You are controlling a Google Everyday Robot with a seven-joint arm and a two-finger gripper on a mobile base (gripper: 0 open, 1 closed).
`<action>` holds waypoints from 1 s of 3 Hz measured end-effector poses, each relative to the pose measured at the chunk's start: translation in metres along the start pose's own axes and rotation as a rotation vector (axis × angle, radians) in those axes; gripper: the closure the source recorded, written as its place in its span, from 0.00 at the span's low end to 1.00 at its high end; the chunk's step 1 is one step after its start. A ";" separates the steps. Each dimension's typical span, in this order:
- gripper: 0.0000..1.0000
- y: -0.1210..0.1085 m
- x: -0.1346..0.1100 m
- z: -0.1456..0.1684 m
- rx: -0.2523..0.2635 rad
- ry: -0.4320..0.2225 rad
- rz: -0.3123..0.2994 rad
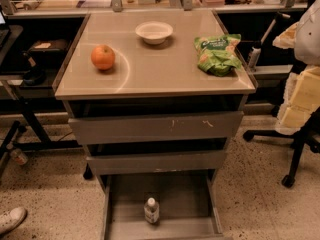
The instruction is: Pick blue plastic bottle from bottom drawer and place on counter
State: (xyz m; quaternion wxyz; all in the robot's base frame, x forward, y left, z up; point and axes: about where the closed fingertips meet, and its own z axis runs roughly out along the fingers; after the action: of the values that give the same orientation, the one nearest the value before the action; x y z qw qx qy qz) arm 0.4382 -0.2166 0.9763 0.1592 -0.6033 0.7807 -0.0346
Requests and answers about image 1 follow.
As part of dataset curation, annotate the clear plastic bottle white cap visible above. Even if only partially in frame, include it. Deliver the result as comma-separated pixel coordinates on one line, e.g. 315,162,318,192
144,197,160,224

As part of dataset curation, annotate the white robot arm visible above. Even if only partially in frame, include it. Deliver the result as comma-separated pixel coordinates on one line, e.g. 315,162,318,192
273,0,320,135

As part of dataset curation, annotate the grey drawer cabinet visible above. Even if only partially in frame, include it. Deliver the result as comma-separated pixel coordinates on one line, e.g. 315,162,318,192
52,9,259,240

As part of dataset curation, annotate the middle grey drawer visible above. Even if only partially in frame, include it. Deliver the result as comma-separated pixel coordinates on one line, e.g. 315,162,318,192
87,150,226,175

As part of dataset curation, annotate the top grey drawer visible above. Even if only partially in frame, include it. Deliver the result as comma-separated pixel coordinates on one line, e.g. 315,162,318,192
69,111,243,145

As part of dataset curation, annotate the open bottom grey drawer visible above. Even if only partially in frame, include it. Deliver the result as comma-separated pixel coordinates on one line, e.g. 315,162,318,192
101,171,233,240

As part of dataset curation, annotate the small bottle on floor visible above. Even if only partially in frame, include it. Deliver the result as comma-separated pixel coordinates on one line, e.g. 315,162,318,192
7,143,28,165

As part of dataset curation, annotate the orange apple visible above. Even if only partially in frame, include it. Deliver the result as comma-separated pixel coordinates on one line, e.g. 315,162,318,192
91,45,115,70

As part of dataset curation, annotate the white paper bowl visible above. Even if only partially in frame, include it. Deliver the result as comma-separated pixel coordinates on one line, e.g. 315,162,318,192
135,21,173,45

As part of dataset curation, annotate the green chip bag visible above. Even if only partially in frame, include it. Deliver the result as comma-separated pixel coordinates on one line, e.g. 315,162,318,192
194,34,242,77

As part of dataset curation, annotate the black box on shelf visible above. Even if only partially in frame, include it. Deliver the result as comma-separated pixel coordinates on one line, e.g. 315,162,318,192
28,39,69,64

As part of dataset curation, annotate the black office chair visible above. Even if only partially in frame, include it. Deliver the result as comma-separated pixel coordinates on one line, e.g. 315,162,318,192
243,108,320,188

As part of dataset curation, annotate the white sneaker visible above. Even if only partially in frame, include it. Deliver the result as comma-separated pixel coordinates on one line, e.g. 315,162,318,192
0,207,27,234

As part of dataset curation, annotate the black desk frame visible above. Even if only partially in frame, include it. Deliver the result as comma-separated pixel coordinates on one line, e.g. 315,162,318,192
0,73,83,182

